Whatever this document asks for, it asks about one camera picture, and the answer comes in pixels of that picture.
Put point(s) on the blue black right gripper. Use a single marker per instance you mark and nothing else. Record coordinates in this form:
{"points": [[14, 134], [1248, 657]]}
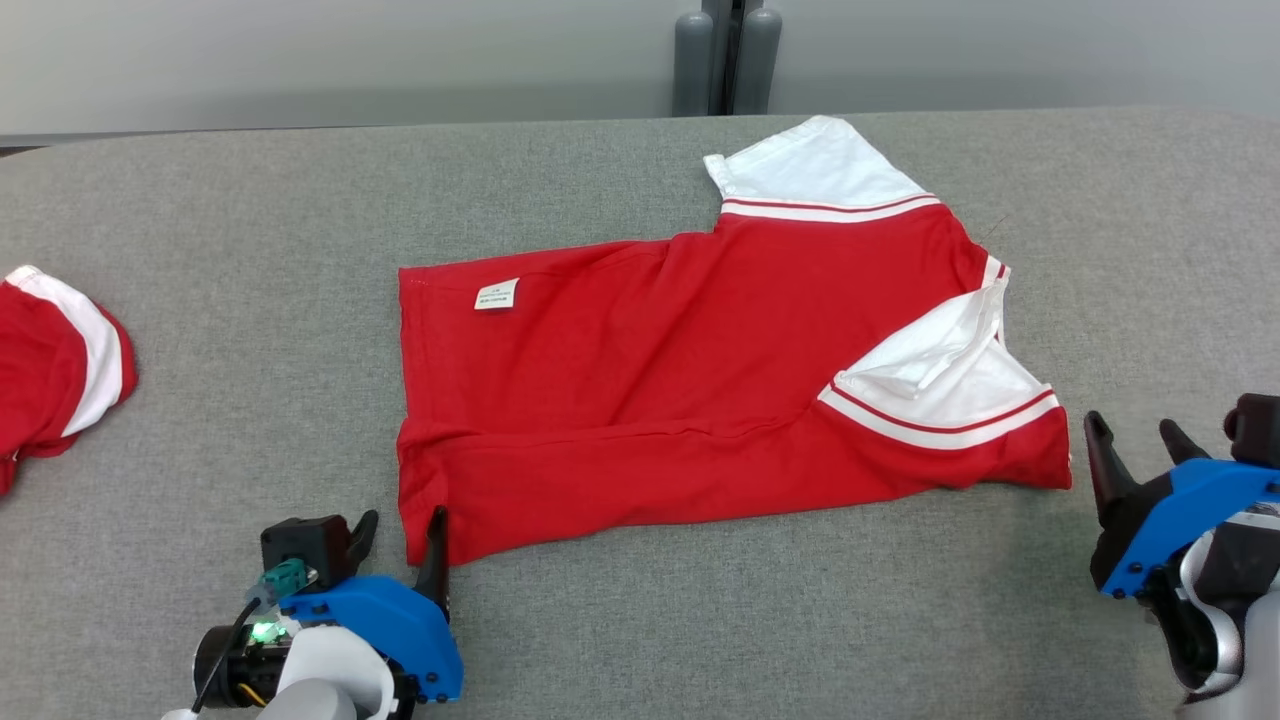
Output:
{"points": [[1170, 520]]}

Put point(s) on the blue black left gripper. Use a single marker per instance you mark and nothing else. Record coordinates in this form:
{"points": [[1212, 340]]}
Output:
{"points": [[400, 620]]}

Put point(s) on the red jersey with white trim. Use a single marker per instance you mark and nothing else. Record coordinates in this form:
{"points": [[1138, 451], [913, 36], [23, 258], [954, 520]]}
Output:
{"points": [[650, 400]]}

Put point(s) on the red shorts with white stripe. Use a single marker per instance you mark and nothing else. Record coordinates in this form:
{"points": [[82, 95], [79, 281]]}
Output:
{"points": [[40, 370]]}

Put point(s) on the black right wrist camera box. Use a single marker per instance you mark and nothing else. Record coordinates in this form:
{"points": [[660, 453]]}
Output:
{"points": [[1258, 430]]}

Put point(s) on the grey rounded post foot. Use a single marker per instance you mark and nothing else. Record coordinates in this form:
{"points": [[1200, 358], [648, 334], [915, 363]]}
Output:
{"points": [[757, 60], [692, 65]]}

